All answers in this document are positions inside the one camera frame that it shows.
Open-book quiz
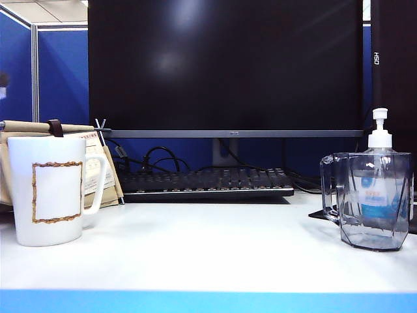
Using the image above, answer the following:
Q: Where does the black cable with ferrite bead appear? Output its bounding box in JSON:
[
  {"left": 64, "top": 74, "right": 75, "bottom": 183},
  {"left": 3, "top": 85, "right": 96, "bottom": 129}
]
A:
[{"left": 106, "top": 139, "right": 131, "bottom": 164}]

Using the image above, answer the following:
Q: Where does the black keyboard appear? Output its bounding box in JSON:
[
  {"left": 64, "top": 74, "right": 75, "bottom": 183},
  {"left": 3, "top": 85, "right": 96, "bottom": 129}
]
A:
[{"left": 115, "top": 166, "right": 295, "bottom": 203}]

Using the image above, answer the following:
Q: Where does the black looped cable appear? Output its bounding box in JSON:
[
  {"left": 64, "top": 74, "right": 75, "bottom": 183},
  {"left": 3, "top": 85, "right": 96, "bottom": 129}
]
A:
[{"left": 141, "top": 146, "right": 192, "bottom": 173}]

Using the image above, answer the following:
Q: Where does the thin black cable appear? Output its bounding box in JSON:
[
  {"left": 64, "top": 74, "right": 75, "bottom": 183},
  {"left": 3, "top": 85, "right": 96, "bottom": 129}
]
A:
[{"left": 286, "top": 171, "right": 323, "bottom": 194}]

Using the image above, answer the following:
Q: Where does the white ceramic cup brown frame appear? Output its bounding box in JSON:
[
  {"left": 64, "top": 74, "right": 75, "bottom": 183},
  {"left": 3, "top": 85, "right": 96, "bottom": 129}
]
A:
[{"left": 7, "top": 136, "right": 108, "bottom": 248}]

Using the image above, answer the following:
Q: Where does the black HSD monitor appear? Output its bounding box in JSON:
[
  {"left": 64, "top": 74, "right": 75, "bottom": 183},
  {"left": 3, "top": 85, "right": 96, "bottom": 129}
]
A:
[{"left": 370, "top": 0, "right": 417, "bottom": 196}]

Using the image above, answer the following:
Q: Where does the clear hand sanitizer pump bottle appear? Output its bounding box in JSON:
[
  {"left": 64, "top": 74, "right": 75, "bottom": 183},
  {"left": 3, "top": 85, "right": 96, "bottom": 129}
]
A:
[{"left": 358, "top": 108, "right": 415, "bottom": 226}]

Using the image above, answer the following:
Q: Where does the black mouse pad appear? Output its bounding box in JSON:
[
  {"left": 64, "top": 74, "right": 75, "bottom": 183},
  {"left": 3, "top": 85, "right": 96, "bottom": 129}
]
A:
[{"left": 308, "top": 201, "right": 417, "bottom": 235}]

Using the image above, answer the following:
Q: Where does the black AOC monitor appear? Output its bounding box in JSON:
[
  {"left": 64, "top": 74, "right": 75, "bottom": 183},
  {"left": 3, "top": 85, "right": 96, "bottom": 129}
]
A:
[{"left": 87, "top": 0, "right": 365, "bottom": 139}]

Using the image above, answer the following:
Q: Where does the grey monitor stand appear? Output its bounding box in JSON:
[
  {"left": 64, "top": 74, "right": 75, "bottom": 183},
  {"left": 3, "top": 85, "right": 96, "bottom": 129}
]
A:
[{"left": 213, "top": 138, "right": 238, "bottom": 168}]

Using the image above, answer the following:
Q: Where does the grey partition post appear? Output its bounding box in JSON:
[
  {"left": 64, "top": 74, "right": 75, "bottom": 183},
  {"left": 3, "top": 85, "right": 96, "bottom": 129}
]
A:
[{"left": 31, "top": 23, "right": 40, "bottom": 123}]

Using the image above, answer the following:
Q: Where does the transparent faceted plastic cup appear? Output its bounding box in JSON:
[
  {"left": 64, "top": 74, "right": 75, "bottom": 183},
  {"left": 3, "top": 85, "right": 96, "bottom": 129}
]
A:
[{"left": 319, "top": 151, "right": 412, "bottom": 252}]

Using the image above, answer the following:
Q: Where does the kraft paper desk calendar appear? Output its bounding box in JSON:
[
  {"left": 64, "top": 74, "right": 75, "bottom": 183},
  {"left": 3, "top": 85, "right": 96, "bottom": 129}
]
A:
[{"left": 0, "top": 119, "right": 120, "bottom": 213}]

